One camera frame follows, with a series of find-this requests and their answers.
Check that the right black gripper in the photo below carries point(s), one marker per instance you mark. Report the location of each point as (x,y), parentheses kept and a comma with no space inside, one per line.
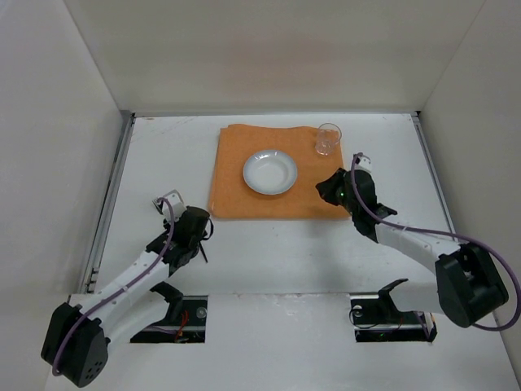
(331,189)

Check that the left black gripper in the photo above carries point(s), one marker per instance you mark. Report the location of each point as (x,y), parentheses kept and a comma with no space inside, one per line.
(199,243)

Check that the black plastic knife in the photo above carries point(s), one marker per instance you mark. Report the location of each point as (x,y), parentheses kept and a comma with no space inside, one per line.
(204,254)

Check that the clear plastic cup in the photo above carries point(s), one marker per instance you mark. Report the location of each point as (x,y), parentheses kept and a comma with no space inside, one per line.
(328,138)

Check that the clear plastic plate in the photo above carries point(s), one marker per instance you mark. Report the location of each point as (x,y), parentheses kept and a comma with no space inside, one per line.
(270,172)

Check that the orange cloth napkin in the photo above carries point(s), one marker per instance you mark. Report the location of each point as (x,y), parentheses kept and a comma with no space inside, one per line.
(231,198)

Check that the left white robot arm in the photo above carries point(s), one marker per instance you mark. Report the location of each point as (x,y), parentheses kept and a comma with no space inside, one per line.
(80,337)

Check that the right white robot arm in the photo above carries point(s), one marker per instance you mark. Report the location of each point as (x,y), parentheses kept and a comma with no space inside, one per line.
(467,285)

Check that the black plastic fork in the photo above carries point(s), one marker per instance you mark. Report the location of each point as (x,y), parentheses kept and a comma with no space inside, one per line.
(157,204)

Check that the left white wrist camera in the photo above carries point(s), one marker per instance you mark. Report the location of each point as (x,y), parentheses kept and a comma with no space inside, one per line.
(172,200)

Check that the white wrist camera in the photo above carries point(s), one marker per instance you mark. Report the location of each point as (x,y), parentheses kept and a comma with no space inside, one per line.
(172,200)
(363,162)

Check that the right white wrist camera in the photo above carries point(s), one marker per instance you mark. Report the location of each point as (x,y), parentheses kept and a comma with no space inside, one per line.
(363,162)

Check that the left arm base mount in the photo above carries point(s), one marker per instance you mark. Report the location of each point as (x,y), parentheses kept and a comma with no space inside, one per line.
(184,323)

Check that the left aluminium table rail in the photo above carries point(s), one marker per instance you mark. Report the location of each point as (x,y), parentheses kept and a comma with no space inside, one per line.
(95,254)

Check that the aluminium table rail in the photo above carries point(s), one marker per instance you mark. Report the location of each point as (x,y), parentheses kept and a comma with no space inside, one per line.
(431,165)
(95,254)

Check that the right aluminium table rail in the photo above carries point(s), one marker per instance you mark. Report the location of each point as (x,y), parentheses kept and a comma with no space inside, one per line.
(431,165)

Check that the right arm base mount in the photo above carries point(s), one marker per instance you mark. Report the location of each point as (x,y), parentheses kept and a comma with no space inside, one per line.
(376,320)

